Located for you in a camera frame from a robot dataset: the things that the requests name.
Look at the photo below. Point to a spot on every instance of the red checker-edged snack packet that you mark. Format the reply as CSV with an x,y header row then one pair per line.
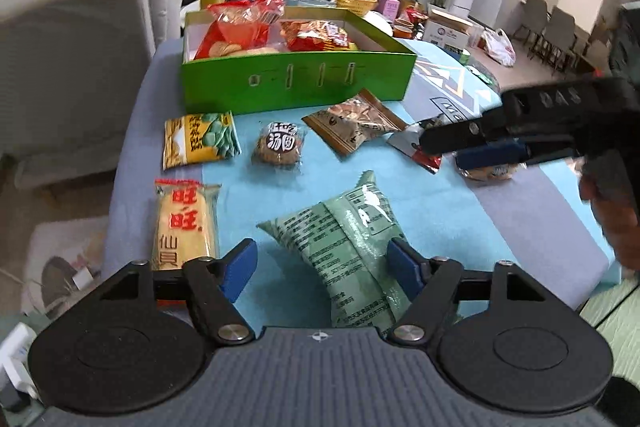
x,y
310,37

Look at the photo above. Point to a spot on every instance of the dark round cookie packet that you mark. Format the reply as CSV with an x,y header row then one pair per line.
x,y
280,144

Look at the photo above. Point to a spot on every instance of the yellow rice cracker packet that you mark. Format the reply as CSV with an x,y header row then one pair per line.
x,y
185,222

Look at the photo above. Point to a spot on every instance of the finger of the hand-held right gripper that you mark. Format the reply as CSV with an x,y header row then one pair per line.
x,y
460,134
495,154

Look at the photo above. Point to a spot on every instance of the tan cookie clear packet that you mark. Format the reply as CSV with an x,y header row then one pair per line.
x,y
492,173

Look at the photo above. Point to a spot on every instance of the grey dining chair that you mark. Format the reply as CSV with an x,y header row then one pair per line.
x,y
557,32
537,14

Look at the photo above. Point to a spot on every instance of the yellow plastic basket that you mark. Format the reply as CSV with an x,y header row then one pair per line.
x,y
355,2

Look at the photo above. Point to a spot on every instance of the cardboard carton blue white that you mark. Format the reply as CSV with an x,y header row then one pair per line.
x,y
445,32

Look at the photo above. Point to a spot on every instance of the white plastic bag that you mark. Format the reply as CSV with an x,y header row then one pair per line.
x,y
500,49

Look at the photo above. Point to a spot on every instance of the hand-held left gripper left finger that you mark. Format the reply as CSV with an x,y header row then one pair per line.
x,y
237,269

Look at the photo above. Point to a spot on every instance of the person's right hand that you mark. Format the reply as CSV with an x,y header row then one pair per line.
x,y
620,232

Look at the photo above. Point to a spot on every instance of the yellow green-bean snack packet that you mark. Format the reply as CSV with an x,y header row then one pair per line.
x,y
200,139

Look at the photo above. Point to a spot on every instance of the brown nut snack packet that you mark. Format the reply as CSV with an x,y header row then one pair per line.
x,y
355,119

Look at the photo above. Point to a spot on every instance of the pink carton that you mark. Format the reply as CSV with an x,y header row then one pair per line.
x,y
391,7

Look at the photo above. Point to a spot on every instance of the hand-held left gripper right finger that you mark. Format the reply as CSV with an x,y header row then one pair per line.
x,y
405,267

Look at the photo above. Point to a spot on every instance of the red clear round-cracker packet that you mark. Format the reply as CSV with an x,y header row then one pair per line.
x,y
225,37

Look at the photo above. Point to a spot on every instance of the white appliance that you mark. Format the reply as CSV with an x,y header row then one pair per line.
x,y
465,2

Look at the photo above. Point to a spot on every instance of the dark marble round table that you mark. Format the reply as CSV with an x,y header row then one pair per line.
x,y
482,74

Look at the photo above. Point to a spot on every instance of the green cardboard box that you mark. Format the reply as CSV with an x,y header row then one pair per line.
x,y
300,79

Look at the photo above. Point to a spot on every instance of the green ribbed mat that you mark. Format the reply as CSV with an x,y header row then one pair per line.
x,y
615,317

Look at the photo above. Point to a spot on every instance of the pale green snack bag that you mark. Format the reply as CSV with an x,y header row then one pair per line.
x,y
340,237

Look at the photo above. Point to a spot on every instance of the red white blue packet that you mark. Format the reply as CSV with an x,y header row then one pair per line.
x,y
407,142

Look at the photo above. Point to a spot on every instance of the grey sofa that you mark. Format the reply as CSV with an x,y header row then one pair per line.
x,y
75,47

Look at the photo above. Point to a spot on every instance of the orange cup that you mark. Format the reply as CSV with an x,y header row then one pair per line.
x,y
402,29

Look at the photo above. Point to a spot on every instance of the white power adapter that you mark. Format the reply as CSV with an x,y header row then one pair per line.
x,y
15,352

